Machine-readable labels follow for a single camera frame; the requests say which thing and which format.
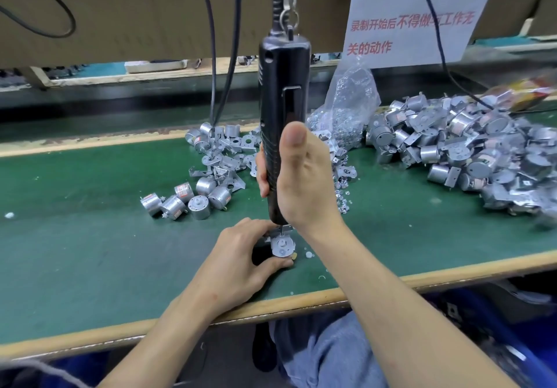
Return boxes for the green bench mat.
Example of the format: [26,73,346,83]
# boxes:
[0,113,557,345]

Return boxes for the silver metal bracket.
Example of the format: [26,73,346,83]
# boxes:
[265,225,295,249]

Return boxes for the person's right hand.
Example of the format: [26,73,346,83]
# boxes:
[255,122,348,237]

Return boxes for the small clear plastic bag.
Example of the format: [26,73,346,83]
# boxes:
[309,57,381,151]

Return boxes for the pile of metal brackets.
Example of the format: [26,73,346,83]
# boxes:
[185,122,358,214]

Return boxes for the dark blue crate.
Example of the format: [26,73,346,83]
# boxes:
[435,289,557,388]

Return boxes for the white paper sign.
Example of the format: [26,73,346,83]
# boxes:
[343,0,504,71]

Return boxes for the person's left forearm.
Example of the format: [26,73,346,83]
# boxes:
[97,295,229,388]

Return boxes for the grey blue trousers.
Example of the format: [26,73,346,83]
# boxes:
[270,312,388,388]

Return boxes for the person's right forearm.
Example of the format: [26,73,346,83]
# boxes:
[300,218,523,388]

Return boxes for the black electric screwdriver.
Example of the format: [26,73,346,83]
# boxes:
[258,0,313,226]

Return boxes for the person's left hand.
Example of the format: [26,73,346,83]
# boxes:
[183,218,297,319]

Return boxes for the orange packet in plastic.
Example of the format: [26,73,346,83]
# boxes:
[496,79,557,113]

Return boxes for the pile of assembled motors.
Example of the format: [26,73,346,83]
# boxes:
[370,91,557,228]

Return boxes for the black hanging cable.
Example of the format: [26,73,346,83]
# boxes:
[194,0,219,127]
[216,0,243,127]

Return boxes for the pile of silver motors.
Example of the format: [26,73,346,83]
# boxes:
[139,174,236,221]

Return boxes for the silver round motor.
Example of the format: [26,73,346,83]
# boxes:
[256,231,299,261]

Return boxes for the black looped cable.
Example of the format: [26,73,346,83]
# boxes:
[0,0,77,40]

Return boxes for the brown back panel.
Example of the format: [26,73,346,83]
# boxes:
[0,0,557,69]

